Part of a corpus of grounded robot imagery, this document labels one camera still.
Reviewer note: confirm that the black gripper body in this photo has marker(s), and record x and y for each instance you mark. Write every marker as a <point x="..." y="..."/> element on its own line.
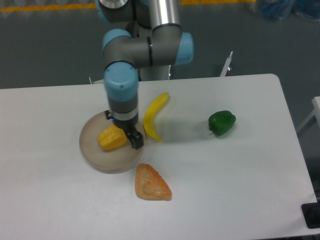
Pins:
<point x="128" y="126"/>

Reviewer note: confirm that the yellow toy pepper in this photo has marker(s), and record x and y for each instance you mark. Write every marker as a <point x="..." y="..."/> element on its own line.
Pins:
<point x="111" y="138"/>

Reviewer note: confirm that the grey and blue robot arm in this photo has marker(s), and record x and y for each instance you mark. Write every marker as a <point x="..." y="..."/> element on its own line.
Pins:
<point x="121" y="80"/>

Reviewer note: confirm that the beige round plate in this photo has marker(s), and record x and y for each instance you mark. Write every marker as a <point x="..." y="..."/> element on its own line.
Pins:
<point x="114" y="161"/>

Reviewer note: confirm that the green toy pepper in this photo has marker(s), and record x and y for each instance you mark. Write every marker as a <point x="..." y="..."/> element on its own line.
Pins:
<point x="221" y="122"/>

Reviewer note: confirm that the yellow toy banana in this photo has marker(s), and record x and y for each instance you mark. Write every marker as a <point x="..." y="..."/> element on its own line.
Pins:
<point x="151" y="112"/>

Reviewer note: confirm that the brown toy pastry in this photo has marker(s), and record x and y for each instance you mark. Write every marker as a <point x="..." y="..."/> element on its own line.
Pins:
<point x="149" y="184"/>

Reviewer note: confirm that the white furniture at right edge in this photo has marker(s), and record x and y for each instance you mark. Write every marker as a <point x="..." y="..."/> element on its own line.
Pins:
<point x="312" y="118"/>

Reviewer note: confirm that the blue plastic bag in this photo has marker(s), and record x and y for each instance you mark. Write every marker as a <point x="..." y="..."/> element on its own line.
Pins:
<point x="278" y="10"/>

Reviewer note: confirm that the black device at table edge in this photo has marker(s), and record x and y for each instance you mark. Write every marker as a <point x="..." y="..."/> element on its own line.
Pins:
<point x="311" y="214"/>

